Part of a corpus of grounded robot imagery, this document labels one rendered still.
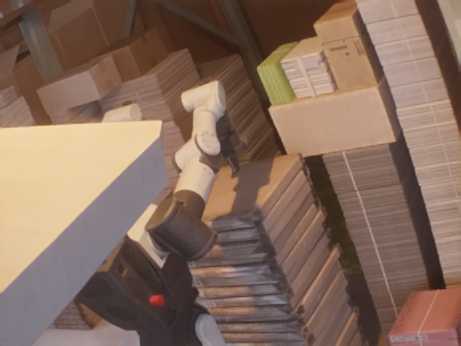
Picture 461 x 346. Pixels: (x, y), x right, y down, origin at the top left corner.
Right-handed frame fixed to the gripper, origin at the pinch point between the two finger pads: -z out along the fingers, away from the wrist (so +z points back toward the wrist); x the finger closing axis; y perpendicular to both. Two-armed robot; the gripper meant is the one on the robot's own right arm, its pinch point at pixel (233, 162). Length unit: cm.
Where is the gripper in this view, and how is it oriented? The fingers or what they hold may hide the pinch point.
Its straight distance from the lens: 243.7
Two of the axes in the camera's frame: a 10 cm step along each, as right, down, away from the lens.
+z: -3.8, -8.6, -3.4
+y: -4.3, 4.9, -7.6
